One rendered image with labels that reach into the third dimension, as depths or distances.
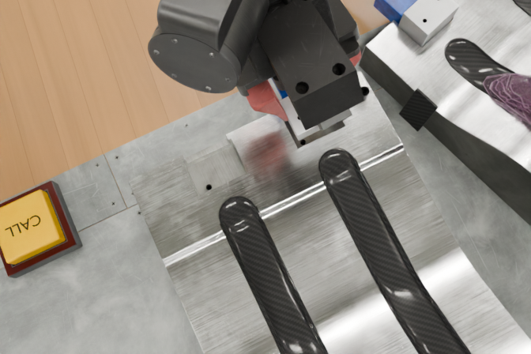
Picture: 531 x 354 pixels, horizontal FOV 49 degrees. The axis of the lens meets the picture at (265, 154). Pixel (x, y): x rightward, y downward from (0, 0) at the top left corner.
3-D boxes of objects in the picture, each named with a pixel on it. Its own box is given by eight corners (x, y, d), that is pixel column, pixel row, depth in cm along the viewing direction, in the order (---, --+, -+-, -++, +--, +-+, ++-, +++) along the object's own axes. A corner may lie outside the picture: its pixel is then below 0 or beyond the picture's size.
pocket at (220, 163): (185, 164, 61) (179, 155, 57) (231, 143, 61) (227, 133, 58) (203, 202, 60) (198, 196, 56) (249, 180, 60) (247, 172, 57)
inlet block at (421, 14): (335, -17, 69) (340, -44, 63) (364, -43, 70) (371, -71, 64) (416, 57, 66) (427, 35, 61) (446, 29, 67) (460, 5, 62)
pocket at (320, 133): (277, 121, 62) (277, 109, 58) (321, 100, 62) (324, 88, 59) (296, 158, 61) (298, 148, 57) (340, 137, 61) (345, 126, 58)
